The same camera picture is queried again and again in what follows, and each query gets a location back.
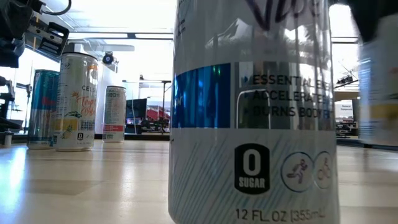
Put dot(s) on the black equipment stand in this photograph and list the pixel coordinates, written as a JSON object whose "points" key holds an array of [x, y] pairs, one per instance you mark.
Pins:
{"points": [[6, 102]]}

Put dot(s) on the Celsius Peach Vibe can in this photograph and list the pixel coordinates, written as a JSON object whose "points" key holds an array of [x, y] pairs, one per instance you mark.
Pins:
{"points": [[114, 115]]}

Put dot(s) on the red machine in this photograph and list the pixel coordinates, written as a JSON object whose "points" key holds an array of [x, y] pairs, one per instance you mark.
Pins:
{"points": [[158, 113]]}

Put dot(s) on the blue band Celsius can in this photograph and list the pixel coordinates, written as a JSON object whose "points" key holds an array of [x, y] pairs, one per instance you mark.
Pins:
{"points": [[248, 140]]}

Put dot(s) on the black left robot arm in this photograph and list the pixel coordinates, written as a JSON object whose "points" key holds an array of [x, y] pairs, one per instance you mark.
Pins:
{"points": [[12, 18]]}

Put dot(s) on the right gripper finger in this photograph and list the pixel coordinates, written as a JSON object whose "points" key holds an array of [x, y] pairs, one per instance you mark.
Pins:
{"points": [[371, 15]]}

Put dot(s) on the black computer monitor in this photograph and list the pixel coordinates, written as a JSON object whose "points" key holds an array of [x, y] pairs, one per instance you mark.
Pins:
{"points": [[136, 109]]}

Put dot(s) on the blue silver Red Bull can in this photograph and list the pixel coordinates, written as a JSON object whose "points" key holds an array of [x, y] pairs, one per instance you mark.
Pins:
{"points": [[42, 109]]}

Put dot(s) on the white Celsius can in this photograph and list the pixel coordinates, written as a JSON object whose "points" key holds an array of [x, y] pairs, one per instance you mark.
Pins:
{"points": [[379, 93]]}

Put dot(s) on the black aluminium table frame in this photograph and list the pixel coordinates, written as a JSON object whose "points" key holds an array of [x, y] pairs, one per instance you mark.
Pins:
{"points": [[146, 137]]}

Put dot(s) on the white wall sign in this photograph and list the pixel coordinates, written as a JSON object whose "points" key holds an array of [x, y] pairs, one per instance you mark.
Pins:
{"points": [[346, 109]]}

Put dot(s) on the Celsius Tropical Vibe can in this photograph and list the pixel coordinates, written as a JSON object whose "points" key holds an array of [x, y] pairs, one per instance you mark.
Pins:
{"points": [[76, 102]]}

